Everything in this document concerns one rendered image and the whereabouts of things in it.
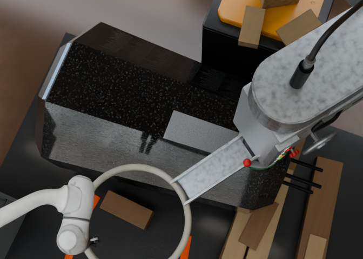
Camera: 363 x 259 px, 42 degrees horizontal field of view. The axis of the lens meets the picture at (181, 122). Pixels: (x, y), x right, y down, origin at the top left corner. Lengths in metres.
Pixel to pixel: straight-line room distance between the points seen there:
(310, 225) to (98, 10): 2.01
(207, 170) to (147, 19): 1.57
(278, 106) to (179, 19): 2.07
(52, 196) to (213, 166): 0.70
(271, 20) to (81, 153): 1.18
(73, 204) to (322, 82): 0.98
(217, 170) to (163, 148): 0.32
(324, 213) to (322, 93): 1.68
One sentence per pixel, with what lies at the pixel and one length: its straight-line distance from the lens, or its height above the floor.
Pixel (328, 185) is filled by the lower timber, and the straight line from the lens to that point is 3.03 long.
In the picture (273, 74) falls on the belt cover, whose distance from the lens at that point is 1.39.
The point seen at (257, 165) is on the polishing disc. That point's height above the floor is 0.85.
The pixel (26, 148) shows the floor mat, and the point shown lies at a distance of 3.23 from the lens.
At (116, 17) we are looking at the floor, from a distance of 3.41.
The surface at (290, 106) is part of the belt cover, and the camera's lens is 1.37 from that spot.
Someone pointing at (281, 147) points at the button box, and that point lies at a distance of 1.52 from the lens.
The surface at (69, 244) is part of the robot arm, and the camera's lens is 1.78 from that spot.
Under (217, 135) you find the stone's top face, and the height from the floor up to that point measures 0.83.
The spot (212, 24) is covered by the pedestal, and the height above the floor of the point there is 0.74.
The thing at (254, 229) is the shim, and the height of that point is 0.21.
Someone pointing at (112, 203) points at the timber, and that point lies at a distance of 2.91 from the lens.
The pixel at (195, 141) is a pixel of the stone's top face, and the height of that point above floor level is 0.83.
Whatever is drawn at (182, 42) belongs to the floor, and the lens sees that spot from 3.28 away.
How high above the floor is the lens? 2.98
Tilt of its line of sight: 75 degrees down
